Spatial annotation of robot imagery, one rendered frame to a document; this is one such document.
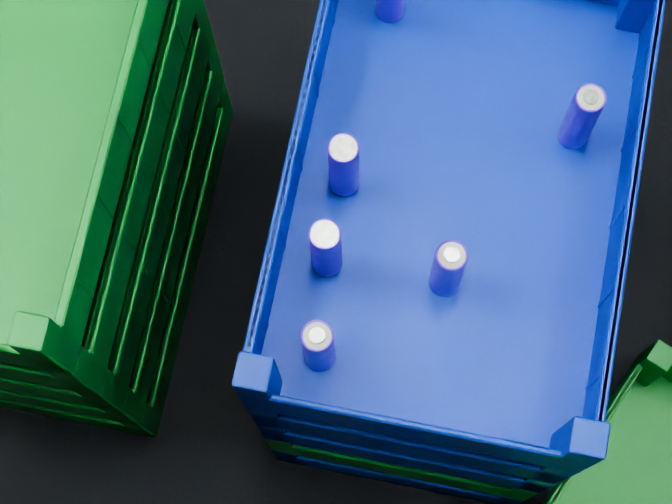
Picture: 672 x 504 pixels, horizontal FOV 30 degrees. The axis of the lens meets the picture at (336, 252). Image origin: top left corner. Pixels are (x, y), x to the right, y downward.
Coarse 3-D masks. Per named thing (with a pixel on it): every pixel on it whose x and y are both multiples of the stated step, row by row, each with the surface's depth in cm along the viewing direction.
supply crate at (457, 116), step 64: (320, 0) 75; (448, 0) 80; (512, 0) 80; (576, 0) 80; (640, 0) 75; (320, 64) 77; (384, 64) 79; (448, 64) 79; (512, 64) 79; (576, 64) 79; (640, 64) 77; (320, 128) 78; (384, 128) 78; (448, 128) 78; (512, 128) 78; (640, 128) 72; (320, 192) 77; (384, 192) 77; (448, 192) 77; (512, 192) 77; (576, 192) 77; (384, 256) 76; (512, 256) 76; (576, 256) 76; (256, 320) 70; (384, 320) 75; (448, 320) 75; (512, 320) 75; (576, 320) 75; (256, 384) 66; (320, 384) 74; (384, 384) 74; (448, 384) 74; (512, 384) 74; (576, 384) 74; (512, 448) 68; (576, 448) 65
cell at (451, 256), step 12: (444, 252) 69; (456, 252) 69; (444, 264) 69; (456, 264) 69; (432, 276) 73; (444, 276) 71; (456, 276) 71; (432, 288) 75; (444, 288) 73; (456, 288) 74
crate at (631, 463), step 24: (648, 360) 99; (624, 384) 101; (648, 384) 105; (624, 408) 105; (648, 408) 105; (624, 432) 105; (648, 432) 105; (624, 456) 104; (648, 456) 104; (576, 480) 104; (600, 480) 104; (624, 480) 104; (648, 480) 104
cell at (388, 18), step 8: (376, 0) 78; (384, 0) 77; (392, 0) 77; (400, 0) 77; (376, 8) 79; (384, 8) 78; (392, 8) 78; (400, 8) 78; (384, 16) 79; (392, 16) 79; (400, 16) 80
